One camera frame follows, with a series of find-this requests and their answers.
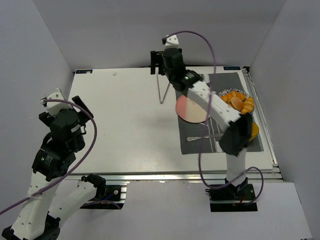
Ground metal tongs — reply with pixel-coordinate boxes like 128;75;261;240
156;72;171;105

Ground round sesame bun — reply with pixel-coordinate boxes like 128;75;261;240
230;97;244;112

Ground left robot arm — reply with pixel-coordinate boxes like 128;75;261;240
1;94;106;240

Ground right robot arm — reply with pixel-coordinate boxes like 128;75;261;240
150;47;253;199

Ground long bread roll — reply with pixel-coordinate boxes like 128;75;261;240
220;91;246;104

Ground striped bread roll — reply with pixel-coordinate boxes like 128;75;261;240
241;97;255;115

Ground left blue corner label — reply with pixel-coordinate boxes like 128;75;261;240
75;69;93;74

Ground blue corner label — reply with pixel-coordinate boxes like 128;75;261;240
223;66;241;71
75;69;93;74

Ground pink and cream plate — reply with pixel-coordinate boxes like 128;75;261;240
175;95;209;124

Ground right blue corner label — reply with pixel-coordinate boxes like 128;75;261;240
223;66;241;71

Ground blue patterned plate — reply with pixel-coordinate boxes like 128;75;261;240
218;88;251;109

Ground silver table knife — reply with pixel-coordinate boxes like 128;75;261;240
186;133;224;142

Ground grey striped placemat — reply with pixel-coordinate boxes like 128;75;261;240
175;72;250;155

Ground yellow mug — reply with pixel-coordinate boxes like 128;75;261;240
249;122;260;142

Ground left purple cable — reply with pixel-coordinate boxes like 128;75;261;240
0;99;98;216

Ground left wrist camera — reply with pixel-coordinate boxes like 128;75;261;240
40;87;72;117

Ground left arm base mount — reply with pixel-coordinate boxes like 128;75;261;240
80;185;125;210

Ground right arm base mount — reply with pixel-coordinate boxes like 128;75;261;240
205;184;258;213

